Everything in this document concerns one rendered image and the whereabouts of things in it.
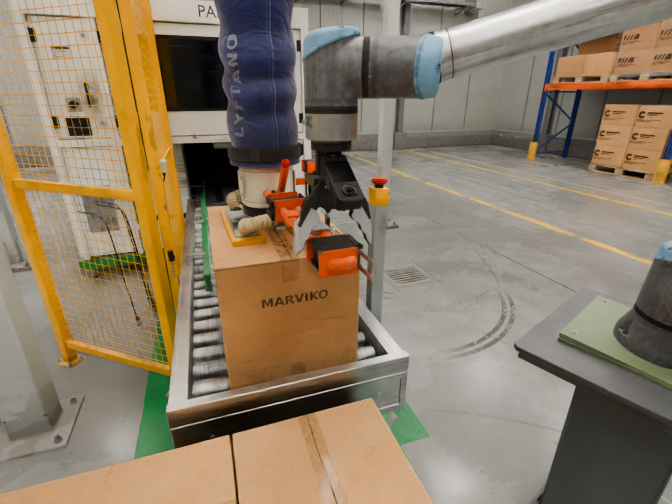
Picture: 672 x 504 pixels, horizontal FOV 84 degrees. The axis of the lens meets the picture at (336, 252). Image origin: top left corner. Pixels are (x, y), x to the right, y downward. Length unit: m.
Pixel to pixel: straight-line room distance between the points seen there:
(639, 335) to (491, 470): 0.87
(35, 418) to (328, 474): 1.44
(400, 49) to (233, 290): 0.69
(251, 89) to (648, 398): 1.19
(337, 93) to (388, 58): 0.09
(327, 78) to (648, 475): 1.20
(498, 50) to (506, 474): 1.50
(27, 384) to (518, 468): 1.99
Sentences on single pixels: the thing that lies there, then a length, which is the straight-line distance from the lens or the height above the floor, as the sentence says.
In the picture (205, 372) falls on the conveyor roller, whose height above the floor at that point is 0.54.
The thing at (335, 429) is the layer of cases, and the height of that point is 0.54.
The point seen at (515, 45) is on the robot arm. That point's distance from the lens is 0.80.
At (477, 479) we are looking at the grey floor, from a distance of 1.76.
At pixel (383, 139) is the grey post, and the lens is 4.07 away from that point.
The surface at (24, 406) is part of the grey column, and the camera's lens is 2.11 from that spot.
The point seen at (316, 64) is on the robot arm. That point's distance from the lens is 0.64.
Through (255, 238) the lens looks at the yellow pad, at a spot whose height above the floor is 0.97.
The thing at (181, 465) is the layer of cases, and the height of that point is 0.54.
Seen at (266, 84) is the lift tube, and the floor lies 1.38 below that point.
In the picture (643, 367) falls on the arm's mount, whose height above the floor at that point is 0.77.
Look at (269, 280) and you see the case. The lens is 1.03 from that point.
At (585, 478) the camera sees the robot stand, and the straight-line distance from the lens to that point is 1.43.
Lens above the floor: 1.35
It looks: 22 degrees down
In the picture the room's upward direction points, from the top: straight up
